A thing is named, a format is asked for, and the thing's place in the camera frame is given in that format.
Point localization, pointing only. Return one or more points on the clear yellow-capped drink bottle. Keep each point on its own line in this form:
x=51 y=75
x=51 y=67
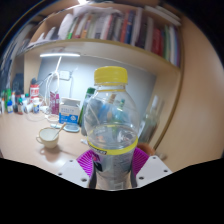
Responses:
x=111 y=133

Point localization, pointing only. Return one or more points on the clear glass liquor bottle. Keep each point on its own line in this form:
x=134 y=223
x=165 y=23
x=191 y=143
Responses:
x=150 y=120

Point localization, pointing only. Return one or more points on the blue and white box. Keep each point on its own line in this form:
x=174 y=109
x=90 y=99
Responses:
x=69 y=111

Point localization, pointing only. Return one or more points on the wooden shelf unit with books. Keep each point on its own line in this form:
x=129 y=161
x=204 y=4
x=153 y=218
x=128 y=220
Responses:
x=110 y=50

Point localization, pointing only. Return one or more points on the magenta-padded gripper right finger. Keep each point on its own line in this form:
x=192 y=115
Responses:
x=153 y=170

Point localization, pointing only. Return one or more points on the small white plastic bottle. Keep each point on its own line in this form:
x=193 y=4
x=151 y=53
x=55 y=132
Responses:
x=36 y=106

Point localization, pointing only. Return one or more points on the light blue hair brush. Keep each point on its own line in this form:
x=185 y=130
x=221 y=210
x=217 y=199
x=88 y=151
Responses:
x=68 y=128

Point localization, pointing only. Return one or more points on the magenta pouch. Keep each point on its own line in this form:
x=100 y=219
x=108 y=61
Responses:
x=54 y=103

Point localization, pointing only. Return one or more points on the cream ceramic cup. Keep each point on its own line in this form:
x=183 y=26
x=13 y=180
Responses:
x=47 y=140

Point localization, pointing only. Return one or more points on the dark green bottle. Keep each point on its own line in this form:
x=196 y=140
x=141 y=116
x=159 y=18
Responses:
x=87 y=96

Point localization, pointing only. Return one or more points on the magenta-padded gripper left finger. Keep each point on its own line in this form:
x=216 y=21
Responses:
x=71 y=171

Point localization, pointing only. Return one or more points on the red and white canister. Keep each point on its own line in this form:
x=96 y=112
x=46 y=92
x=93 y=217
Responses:
x=34 y=91

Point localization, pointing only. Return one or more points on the spoon in cream cup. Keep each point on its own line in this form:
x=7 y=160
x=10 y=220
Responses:
x=60 y=130

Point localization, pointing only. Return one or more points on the white power socket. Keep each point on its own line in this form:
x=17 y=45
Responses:
x=64 y=75

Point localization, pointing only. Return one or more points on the ceiling tube light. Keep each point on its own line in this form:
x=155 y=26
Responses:
x=83 y=1

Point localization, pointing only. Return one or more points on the white under-shelf light bar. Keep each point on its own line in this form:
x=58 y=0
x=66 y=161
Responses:
x=60 y=55

